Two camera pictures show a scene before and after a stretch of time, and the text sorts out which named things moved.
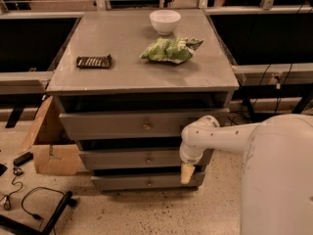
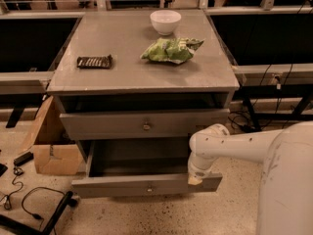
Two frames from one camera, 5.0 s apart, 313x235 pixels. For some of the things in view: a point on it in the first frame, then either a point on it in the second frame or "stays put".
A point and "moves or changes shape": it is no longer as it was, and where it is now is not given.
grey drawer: (141, 160) moves or changes shape
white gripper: (192, 158) -> (198, 171)
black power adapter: (22, 159) stays put
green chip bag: (174, 49) stays put
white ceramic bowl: (164, 22) stays put
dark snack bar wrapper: (95, 62) stays put
